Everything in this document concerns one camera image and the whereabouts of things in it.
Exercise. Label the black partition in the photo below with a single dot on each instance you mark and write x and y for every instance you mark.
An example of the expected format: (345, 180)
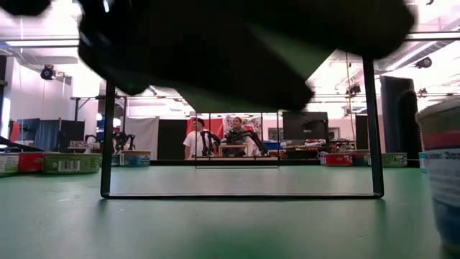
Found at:
(72, 135)

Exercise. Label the red seafood can silver lid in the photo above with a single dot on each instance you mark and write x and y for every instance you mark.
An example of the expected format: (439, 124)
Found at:
(336, 160)
(30, 162)

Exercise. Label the small wooden table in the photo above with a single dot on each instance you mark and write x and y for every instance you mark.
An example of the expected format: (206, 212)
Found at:
(233, 146)

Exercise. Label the blue seafood can bronze lid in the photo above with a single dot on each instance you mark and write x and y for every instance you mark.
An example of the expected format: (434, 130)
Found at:
(136, 160)

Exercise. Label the floral cloth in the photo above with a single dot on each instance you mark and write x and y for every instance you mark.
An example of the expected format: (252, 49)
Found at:
(251, 124)

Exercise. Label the white curtain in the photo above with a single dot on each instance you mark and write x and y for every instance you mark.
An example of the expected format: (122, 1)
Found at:
(143, 136)

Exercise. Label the person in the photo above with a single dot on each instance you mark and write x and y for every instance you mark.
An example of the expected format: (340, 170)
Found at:
(237, 124)
(194, 144)

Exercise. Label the blue curtain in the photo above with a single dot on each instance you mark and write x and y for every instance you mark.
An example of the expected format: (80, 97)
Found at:
(39, 135)

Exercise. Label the black corrugated column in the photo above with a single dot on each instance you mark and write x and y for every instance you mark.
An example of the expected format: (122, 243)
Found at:
(399, 118)

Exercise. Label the green seafood can gold lid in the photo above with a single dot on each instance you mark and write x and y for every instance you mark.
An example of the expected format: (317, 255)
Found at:
(72, 163)

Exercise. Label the black background robot arm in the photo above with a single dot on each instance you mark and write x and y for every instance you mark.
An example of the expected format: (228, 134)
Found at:
(257, 142)
(208, 142)
(122, 140)

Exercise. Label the green table mat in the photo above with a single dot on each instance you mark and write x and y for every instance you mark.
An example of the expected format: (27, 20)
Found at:
(230, 223)

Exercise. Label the black wall panel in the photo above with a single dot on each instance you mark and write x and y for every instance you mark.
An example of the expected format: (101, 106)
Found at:
(172, 140)

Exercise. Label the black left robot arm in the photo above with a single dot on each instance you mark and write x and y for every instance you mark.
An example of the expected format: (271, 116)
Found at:
(161, 54)

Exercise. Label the wooden shelf black metal frame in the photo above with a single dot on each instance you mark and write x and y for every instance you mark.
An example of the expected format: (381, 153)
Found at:
(108, 144)

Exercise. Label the red curtain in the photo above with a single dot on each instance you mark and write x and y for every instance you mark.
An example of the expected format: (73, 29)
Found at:
(215, 126)

